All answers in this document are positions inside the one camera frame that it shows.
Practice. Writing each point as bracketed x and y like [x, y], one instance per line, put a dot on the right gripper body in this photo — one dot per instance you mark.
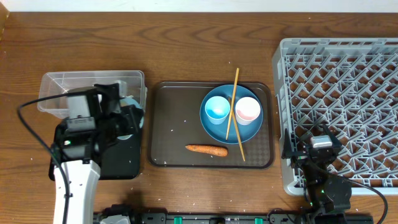
[301, 156]

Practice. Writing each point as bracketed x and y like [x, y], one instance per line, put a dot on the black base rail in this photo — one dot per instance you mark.
[163, 218]

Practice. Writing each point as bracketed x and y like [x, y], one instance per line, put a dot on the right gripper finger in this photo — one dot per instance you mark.
[287, 151]
[335, 143]

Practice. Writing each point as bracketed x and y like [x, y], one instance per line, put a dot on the wooden chopstick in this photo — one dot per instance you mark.
[238, 135]
[232, 103]

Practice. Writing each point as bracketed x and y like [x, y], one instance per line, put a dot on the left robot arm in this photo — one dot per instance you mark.
[75, 194]

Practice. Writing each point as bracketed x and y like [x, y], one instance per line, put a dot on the dark blue plate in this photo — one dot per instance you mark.
[218, 132]

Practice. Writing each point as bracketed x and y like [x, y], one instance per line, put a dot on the black plastic tray bin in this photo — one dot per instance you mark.
[121, 161]

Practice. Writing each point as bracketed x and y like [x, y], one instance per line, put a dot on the white pink cup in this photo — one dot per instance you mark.
[247, 109]

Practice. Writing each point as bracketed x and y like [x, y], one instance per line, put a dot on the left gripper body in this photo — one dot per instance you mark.
[112, 124]

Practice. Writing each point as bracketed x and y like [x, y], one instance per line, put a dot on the upper wooden chopstick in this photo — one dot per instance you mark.
[232, 103]

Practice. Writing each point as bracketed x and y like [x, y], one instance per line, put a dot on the grey dishwasher rack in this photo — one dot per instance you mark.
[349, 84]

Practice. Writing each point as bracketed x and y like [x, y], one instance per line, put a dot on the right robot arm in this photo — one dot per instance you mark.
[327, 194]

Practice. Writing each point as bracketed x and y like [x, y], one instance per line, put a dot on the light blue rice bowl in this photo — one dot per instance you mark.
[125, 102]

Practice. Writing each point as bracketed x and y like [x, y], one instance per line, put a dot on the light blue cup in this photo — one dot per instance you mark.
[217, 109]

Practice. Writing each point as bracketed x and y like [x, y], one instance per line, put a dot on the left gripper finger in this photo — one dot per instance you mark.
[131, 119]
[109, 98]

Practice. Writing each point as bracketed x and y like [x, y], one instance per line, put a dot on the clear plastic bin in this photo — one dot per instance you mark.
[55, 86]

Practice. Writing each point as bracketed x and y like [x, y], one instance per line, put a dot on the orange carrot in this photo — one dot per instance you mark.
[212, 150]

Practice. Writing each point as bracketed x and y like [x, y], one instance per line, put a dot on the lower wooden chopstick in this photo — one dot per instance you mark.
[238, 135]

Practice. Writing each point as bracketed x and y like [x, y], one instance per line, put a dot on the brown serving tray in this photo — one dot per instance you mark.
[176, 123]

